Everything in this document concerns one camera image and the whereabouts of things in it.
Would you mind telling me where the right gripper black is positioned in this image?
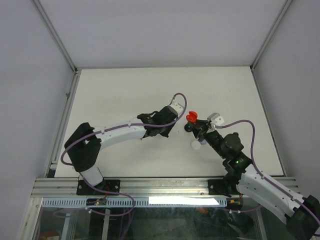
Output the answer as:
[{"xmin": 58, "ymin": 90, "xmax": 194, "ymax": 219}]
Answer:
[{"xmin": 187, "ymin": 118, "xmax": 227, "ymax": 159}]

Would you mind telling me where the orange round case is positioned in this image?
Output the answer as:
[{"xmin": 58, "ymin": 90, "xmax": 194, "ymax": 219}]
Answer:
[{"xmin": 186, "ymin": 111, "xmax": 198, "ymax": 124}]

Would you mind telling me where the purple charging case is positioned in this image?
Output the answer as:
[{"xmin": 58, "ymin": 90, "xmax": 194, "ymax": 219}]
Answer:
[{"xmin": 200, "ymin": 140, "xmax": 207, "ymax": 146}]

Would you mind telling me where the white charging case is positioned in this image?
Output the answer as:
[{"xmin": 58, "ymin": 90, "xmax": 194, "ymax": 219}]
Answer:
[{"xmin": 190, "ymin": 140, "xmax": 201, "ymax": 151}]

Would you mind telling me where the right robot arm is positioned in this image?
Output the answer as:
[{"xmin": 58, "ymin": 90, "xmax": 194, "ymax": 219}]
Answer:
[{"xmin": 185, "ymin": 119, "xmax": 320, "ymax": 240}]

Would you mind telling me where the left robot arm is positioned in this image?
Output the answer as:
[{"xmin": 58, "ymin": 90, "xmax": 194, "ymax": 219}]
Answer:
[{"xmin": 63, "ymin": 103, "xmax": 184, "ymax": 195}]

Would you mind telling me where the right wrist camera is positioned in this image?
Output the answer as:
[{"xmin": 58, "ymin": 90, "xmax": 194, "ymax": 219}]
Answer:
[{"xmin": 207, "ymin": 112, "xmax": 225, "ymax": 130}]

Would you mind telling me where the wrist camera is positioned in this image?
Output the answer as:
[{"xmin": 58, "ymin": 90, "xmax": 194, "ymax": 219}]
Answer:
[
  {"xmin": 168, "ymin": 99, "xmax": 184, "ymax": 116},
  {"xmin": 207, "ymin": 112, "xmax": 225, "ymax": 130}
]

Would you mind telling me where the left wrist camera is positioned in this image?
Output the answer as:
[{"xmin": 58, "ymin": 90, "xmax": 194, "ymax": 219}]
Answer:
[{"xmin": 168, "ymin": 99, "xmax": 184, "ymax": 116}]

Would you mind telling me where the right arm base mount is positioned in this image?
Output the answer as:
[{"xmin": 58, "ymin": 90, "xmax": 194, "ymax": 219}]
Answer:
[{"xmin": 207, "ymin": 179, "xmax": 232, "ymax": 198}]

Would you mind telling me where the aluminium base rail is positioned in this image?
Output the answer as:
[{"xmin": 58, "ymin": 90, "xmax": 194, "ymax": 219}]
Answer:
[{"xmin": 31, "ymin": 177, "xmax": 222, "ymax": 198}]

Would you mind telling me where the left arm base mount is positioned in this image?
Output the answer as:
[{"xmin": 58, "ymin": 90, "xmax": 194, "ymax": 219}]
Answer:
[{"xmin": 76, "ymin": 179, "xmax": 121, "ymax": 196}]

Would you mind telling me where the white slotted cable duct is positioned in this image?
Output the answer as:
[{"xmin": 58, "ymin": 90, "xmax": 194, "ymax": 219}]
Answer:
[{"xmin": 41, "ymin": 196, "xmax": 227, "ymax": 209}]

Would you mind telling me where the right aluminium frame post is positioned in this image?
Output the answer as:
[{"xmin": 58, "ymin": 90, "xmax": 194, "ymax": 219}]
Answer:
[{"xmin": 250, "ymin": 0, "xmax": 295, "ymax": 72}]

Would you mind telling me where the aluminium frame post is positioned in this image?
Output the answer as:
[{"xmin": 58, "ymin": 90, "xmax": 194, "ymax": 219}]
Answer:
[
  {"xmin": 250, "ymin": 0, "xmax": 295, "ymax": 72},
  {"xmin": 30, "ymin": 0, "xmax": 78, "ymax": 73}
]

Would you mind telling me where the left aluminium frame post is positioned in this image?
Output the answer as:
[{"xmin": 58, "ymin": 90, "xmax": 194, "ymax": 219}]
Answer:
[{"xmin": 30, "ymin": 0, "xmax": 78, "ymax": 73}]

